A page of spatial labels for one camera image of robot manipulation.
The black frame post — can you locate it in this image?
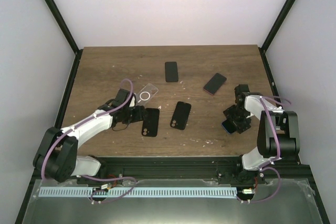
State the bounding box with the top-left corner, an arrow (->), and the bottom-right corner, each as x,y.
261,0 -> 314,51
28,0 -> 80,55

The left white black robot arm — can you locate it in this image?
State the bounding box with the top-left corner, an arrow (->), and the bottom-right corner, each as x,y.
33,89 -> 147,184

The light blue slotted cable duct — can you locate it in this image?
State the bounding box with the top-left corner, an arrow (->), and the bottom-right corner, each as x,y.
38,187 -> 237,198

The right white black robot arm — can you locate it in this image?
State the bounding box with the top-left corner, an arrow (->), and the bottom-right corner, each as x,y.
222,84 -> 300,184

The left black frame post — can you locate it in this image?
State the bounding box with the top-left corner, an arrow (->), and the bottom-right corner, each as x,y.
28,0 -> 80,55

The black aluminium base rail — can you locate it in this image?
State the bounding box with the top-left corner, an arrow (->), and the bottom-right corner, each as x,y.
31,155 -> 312,185

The black phone far centre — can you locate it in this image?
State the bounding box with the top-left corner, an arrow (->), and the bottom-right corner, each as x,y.
165,61 -> 179,82

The black phone case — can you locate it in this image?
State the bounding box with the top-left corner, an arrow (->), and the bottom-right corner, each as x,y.
170,101 -> 192,130
141,108 -> 160,137

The clear magsafe phone case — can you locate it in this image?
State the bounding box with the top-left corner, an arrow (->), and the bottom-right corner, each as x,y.
135,83 -> 159,106

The blue phone black screen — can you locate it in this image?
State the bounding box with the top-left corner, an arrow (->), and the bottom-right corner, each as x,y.
222,119 -> 236,134

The right black frame post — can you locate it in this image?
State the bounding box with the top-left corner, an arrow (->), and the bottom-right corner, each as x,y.
261,0 -> 314,51

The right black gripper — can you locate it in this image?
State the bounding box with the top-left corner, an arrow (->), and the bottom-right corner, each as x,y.
223,105 -> 250,134

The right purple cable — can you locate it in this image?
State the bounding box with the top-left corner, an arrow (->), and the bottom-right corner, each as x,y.
240,95 -> 292,205

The pink phone black screen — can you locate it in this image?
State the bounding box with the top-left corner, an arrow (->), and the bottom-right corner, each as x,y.
203,73 -> 227,95

